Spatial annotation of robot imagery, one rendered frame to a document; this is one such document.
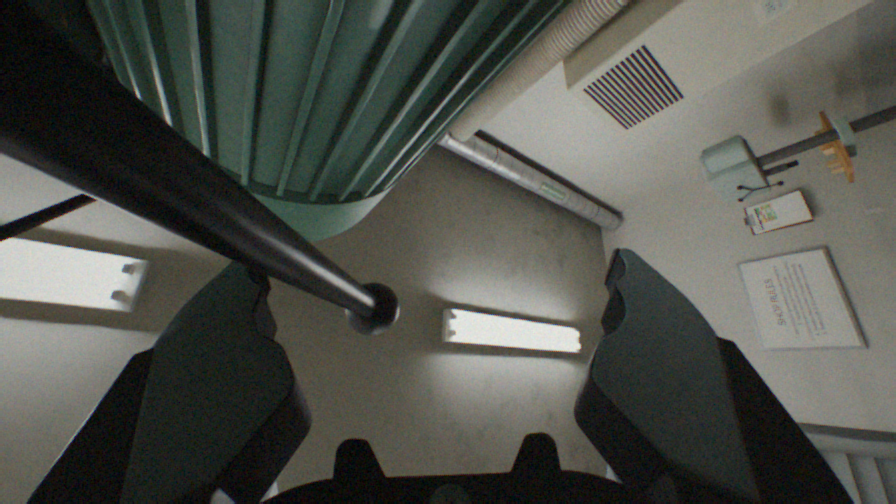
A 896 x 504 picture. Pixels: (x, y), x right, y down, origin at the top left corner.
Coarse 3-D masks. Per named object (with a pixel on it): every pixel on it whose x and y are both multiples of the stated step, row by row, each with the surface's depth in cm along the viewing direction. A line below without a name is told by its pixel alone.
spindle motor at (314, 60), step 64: (128, 0) 9; (192, 0) 7; (256, 0) 7; (320, 0) 7; (384, 0) 7; (448, 0) 8; (512, 0) 8; (128, 64) 10; (192, 64) 9; (256, 64) 8; (320, 64) 8; (384, 64) 9; (448, 64) 10; (192, 128) 12; (256, 128) 11; (320, 128) 12; (384, 128) 12; (256, 192) 15; (320, 192) 17; (384, 192) 20
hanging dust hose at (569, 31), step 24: (600, 0) 112; (624, 0) 111; (552, 24) 130; (576, 24) 121; (600, 24) 120; (528, 48) 140; (552, 48) 131; (504, 72) 153; (528, 72) 143; (480, 96) 165; (504, 96) 157; (456, 120) 182; (480, 120) 173
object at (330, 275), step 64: (0, 0) 2; (0, 64) 2; (64, 64) 3; (0, 128) 3; (64, 128) 3; (128, 128) 3; (128, 192) 4; (192, 192) 4; (256, 256) 6; (320, 256) 9; (384, 320) 18
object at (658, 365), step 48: (624, 288) 9; (672, 288) 9; (624, 336) 7; (672, 336) 7; (624, 384) 6; (672, 384) 6; (720, 384) 6; (624, 432) 5; (672, 432) 5; (720, 432) 5; (624, 480) 6; (720, 480) 4
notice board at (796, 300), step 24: (744, 264) 212; (768, 264) 201; (792, 264) 191; (816, 264) 182; (744, 288) 209; (768, 288) 198; (792, 288) 189; (816, 288) 180; (840, 288) 172; (768, 312) 196; (792, 312) 186; (816, 312) 177; (840, 312) 169; (768, 336) 193; (792, 336) 184; (816, 336) 175; (840, 336) 167
